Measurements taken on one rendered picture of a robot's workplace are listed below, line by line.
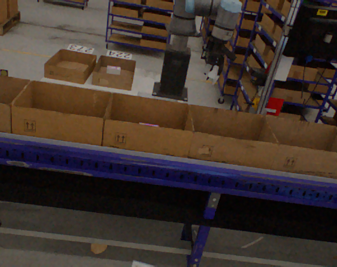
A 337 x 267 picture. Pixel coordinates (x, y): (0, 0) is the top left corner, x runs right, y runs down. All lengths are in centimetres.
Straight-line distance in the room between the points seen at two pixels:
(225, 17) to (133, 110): 64
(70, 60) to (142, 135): 154
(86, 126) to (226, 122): 73
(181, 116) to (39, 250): 120
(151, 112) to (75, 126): 44
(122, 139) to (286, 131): 89
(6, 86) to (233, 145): 113
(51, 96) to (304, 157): 125
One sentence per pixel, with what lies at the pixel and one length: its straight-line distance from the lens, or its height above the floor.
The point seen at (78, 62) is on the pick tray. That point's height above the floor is 76.
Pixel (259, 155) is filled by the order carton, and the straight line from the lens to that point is 174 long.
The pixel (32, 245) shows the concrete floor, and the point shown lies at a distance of 248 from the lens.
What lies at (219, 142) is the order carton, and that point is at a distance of 166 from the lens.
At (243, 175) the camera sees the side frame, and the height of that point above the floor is 91.
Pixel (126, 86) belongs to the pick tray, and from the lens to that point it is 265.
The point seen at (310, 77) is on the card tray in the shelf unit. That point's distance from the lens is 314.
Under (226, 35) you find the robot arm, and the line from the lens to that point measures 170.
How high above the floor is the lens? 181
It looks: 29 degrees down
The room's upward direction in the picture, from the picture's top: 11 degrees clockwise
